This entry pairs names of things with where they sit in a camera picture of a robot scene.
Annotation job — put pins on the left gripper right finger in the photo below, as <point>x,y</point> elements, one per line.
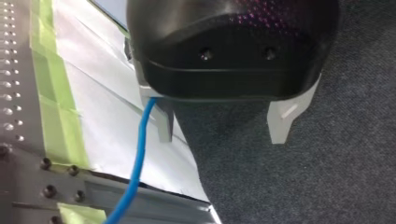
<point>281,119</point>

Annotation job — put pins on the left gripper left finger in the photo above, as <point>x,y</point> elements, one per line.
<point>164,123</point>

